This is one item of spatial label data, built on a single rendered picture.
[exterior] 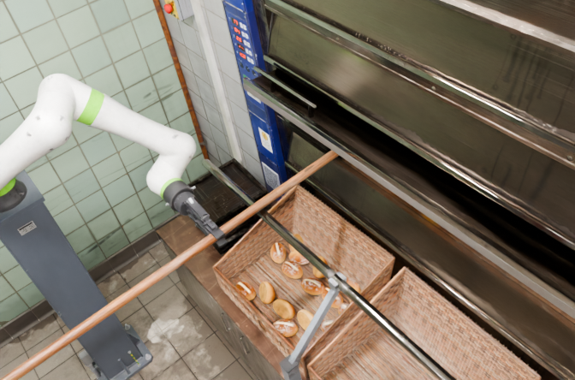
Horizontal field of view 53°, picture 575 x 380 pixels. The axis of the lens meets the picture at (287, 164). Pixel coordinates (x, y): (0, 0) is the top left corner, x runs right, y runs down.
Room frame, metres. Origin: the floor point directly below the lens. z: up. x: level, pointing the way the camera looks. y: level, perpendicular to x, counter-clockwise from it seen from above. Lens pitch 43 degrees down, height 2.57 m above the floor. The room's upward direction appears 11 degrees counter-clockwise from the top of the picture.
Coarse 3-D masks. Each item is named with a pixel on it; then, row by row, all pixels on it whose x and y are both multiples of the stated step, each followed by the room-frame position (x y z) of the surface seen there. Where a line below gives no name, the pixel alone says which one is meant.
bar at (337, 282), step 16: (208, 160) 1.57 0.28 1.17; (224, 176) 1.47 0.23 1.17; (240, 192) 1.38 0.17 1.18; (272, 224) 1.21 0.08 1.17; (288, 240) 1.14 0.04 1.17; (304, 256) 1.07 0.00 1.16; (336, 288) 0.94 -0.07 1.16; (352, 288) 0.92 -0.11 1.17; (368, 304) 0.86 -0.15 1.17; (320, 320) 0.91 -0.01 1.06; (384, 320) 0.80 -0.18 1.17; (304, 336) 0.89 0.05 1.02; (400, 336) 0.75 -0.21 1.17; (416, 352) 0.70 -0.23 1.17; (288, 368) 0.83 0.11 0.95; (432, 368) 0.65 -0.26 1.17
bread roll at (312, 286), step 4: (304, 280) 1.35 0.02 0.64; (308, 280) 1.35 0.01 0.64; (312, 280) 1.34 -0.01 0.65; (316, 280) 1.34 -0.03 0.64; (304, 284) 1.34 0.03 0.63; (308, 284) 1.33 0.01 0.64; (312, 284) 1.32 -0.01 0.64; (316, 284) 1.32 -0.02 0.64; (320, 284) 1.32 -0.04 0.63; (304, 288) 1.33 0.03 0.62; (308, 288) 1.32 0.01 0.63; (312, 288) 1.31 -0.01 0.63; (316, 288) 1.31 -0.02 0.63; (320, 288) 1.31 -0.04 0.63; (308, 292) 1.31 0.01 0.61; (312, 292) 1.30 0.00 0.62; (316, 292) 1.30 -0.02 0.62; (320, 292) 1.30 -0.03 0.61
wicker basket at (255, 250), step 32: (288, 192) 1.65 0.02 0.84; (256, 224) 1.56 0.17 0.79; (288, 224) 1.63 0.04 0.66; (320, 224) 1.53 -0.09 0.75; (224, 256) 1.46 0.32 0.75; (256, 256) 1.53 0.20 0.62; (288, 256) 1.52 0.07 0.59; (352, 256) 1.36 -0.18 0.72; (384, 256) 1.25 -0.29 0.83; (224, 288) 1.40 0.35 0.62; (256, 288) 1.39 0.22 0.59; (288, 288) 1.36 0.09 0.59; (256, 320) 1.22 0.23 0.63; (288, 352) 1.05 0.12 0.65; (320, 352) 1.02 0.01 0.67
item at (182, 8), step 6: (168, 0) 2.23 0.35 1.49; (174, 0) 2.19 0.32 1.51; (180, 0) 2.19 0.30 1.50; (186, 0) 2.21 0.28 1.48; (174, 6) 2.19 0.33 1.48; (180, 6) 2.19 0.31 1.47; (186, 6) 2.20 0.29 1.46; (174, 12) 2.21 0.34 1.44; (180, 12) 2.19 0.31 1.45; (186, 12) 2.20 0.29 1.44; (192, 12) 2.21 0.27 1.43; (180, 18) 2.18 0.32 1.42; (186, 18) 2.20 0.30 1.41
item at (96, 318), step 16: (320, 160) 1.42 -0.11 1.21; (304, 176) 1.37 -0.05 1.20; (272, 192) 1.31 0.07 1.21; (256, 208) 1.26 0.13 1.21; (224, 224) 1.22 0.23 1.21; (208, 240) 1.16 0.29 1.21; (192, 256) 1.12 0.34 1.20; (160, 272) 1.08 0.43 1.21; (144, 288) 1.04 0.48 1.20; (112, 304) 1.00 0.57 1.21; (96, 320) 0.96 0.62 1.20; (64, 336) 0.92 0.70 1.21; (48, 352) 0.88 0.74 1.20; (16, 368) 0.85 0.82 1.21; (32, 368) 0.85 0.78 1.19
